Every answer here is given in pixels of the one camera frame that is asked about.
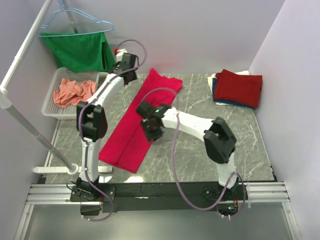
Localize pink-red t-shirt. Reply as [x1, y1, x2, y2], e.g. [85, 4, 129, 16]
[98, 68, 183, 174]

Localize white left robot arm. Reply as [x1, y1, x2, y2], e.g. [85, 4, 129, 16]
[76, 51, 139, 183]

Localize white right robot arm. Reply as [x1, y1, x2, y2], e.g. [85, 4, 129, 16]
[136, 101, 238, 200]

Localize green hanging t-shirt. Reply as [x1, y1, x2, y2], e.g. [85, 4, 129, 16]
[40, 32, 116, 73]

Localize salmon orange t-shirt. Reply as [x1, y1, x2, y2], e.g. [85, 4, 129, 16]
[53, 78, 98, 108]

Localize blue folded t-shirt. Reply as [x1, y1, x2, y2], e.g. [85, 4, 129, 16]
[212, 77, 254, 109]

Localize dark red folded t-shirt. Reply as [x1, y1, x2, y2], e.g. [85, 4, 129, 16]
[213, 69, 263, 109]

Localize white clothes rack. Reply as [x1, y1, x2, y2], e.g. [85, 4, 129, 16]
[0, 0, 124, 175]

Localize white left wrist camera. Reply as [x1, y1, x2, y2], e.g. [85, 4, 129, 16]
[113, 48, 128, 63]

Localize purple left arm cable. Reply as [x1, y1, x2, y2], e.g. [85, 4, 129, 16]
[78, 38, 148, 222]

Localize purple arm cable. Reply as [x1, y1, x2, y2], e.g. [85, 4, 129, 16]
[139, 87, 247, 220]
[78, 38, 148, 222]

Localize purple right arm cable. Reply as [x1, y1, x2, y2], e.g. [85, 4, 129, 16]
[139, 87, 247, 220]

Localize light blue wire hanger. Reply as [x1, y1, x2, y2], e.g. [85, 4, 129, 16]
[38, 0, 115, 37]

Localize aluminium rail frame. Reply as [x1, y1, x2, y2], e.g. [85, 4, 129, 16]
[14, 181, 302, 240]

